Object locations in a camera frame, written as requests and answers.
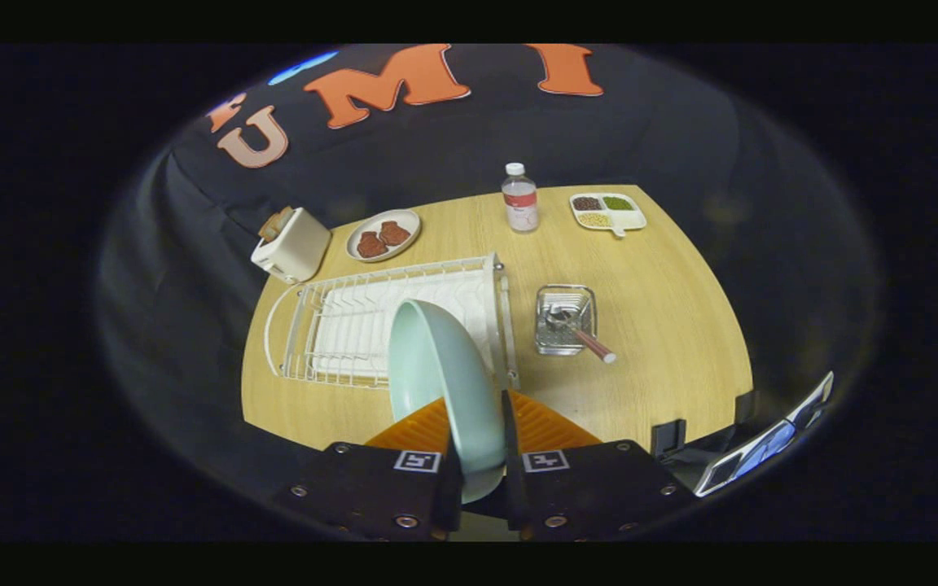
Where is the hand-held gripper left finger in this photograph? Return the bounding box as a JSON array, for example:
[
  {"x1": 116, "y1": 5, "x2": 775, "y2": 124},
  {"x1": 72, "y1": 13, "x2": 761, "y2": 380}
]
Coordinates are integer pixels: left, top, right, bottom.
[{"x1": 272, "y1": 396, "x2": 465, "y2": 543}]

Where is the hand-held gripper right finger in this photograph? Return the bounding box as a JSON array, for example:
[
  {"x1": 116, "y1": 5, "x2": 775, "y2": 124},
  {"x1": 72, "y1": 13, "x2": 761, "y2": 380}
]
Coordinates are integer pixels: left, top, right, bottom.
[{"x1": 502, "y1": 390, "x2": 695, "y2": 543}]

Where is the mint green plate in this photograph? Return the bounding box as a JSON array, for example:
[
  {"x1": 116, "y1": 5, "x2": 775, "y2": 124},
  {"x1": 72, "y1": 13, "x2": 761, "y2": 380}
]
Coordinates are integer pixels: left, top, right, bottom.
[{"x1": 388, "y1": 299, "x2": 509, "y2": 504}]

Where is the metal wire basket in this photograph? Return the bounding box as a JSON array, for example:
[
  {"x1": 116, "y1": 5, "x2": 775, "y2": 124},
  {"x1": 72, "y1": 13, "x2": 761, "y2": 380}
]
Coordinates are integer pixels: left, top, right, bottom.
[{"x1": 535, "y1": 284, "x2": 598, "y2": 356}]

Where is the spoon with reddish handle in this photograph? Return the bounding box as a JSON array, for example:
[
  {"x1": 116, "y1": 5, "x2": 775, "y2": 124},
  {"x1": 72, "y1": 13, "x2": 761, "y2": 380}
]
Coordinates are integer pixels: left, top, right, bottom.
[{"x1": 546, "y1": 305, "x2": 617, "y2": 365}]

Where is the white wire dish rack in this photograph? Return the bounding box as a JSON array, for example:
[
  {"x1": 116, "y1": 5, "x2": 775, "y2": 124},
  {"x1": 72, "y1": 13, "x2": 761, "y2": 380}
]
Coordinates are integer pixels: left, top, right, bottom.
[{"x1": 264, "y1": 252, "x2": 520, "y2": 390}]

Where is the beige plate with cookies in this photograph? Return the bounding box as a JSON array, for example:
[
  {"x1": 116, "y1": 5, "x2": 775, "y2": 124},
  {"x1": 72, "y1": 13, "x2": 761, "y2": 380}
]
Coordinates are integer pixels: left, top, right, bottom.
[{"x1": 346, "y1": 209, "x2": 422, "y2": 263}]

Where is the cream toaster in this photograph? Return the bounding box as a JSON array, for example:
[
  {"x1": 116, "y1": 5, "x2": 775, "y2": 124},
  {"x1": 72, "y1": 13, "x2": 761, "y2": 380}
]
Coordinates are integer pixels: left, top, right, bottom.
[{"x1": 251, "y1": 206, "x2": 332, "y2": 284}]

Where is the clear plastic water bottle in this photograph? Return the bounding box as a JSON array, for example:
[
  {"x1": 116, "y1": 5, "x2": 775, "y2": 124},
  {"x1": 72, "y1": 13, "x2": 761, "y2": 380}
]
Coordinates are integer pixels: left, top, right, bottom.
[{"x1": 502, "y1": 163, "x2": 539, "y2": 234}]

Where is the white divided bean tray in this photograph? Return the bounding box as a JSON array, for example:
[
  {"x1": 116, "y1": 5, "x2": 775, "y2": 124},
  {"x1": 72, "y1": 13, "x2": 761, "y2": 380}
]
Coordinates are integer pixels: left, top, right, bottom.
[{"x1": 570, "y1": 192, "x2": 647, "y2": 238}]

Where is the toast slice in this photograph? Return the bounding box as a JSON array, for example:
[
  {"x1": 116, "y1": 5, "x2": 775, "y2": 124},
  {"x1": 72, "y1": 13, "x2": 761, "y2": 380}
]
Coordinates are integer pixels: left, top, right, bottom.
[{"x1": 260, "y1": 206, "x2": 295, "y2": 241}]

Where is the black backdrop cloth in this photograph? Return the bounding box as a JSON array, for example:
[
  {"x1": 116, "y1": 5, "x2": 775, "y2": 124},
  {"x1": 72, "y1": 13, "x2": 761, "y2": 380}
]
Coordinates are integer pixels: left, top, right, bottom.
[{"x1": 99, "y1": 45, "x2": 885, "y2": 522}]

